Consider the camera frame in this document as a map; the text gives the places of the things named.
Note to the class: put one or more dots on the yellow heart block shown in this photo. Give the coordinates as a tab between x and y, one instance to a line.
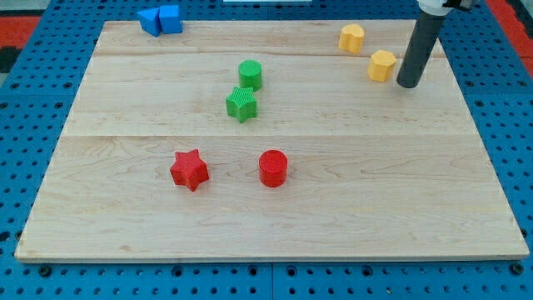
351	38

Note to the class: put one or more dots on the red star block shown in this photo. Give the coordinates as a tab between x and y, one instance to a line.
189	169

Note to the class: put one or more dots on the blue cube block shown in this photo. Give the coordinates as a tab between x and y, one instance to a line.
170	19

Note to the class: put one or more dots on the green cylinder block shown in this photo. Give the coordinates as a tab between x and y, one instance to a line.
250	74

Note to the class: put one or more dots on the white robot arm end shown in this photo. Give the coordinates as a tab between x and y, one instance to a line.
441	8

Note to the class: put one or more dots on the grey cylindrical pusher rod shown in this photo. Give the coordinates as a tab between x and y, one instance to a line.
421	44

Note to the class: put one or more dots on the blue triangle block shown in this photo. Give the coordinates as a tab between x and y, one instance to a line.
149	20

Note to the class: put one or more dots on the light wooden board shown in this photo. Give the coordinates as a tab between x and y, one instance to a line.
264	141

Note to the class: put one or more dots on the red cylinder block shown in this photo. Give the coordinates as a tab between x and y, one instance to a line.
273	166

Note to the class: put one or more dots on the green star block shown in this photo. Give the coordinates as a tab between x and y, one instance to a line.
241	104

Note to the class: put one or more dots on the yellow hexagon block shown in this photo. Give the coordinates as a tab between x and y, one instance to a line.
381	66

